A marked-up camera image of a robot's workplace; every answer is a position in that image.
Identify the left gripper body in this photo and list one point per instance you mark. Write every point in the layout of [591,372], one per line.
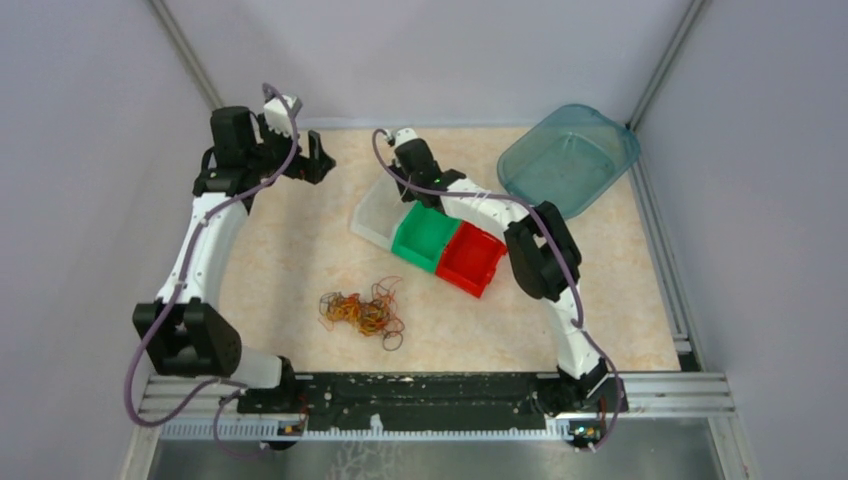
[273,152]

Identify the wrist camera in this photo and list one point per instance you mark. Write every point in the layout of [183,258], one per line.
[279,114]
[402,136]

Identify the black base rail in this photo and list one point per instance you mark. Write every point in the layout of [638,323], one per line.
[432,402]

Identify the green plastic bin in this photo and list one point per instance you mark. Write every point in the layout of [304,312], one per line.
[422,236]

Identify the teal transparent tub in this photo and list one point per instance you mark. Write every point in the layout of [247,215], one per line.
[570,159]

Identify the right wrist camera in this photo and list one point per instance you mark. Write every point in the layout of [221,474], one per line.
[402,136]

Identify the white plastic bin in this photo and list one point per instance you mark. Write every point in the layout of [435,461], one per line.
[377,216]

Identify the red plastic bin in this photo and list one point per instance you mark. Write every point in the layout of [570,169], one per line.
[470,259]

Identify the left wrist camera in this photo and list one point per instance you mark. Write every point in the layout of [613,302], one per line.
[279,114]

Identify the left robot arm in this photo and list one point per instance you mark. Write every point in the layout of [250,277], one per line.
[182,330]

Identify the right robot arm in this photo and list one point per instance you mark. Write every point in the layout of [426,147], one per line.
[544,260]

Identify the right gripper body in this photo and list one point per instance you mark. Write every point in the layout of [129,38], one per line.
[407,193]

